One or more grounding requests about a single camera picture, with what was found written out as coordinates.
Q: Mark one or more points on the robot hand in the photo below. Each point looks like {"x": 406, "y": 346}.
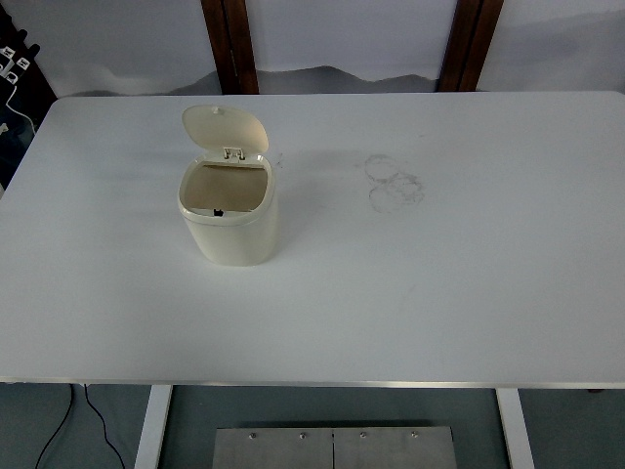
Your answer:
{"x": 14, "y": 39}

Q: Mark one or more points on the white table leg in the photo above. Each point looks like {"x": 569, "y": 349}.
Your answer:
{"x": 515, "y": 430}
{"x": 152, "y": 430}

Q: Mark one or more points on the brown wooden screen frame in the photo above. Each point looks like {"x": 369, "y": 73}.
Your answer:
{"x": 469, "y": 44}
{"x": 234, "y": 44}

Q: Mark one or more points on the cream plastic lidded trash bin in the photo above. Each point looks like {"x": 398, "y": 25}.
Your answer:
{"x": 229, "y": 239}

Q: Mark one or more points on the grey metal plate with screws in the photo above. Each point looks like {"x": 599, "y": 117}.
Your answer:
{"x": 293, "y": 452}

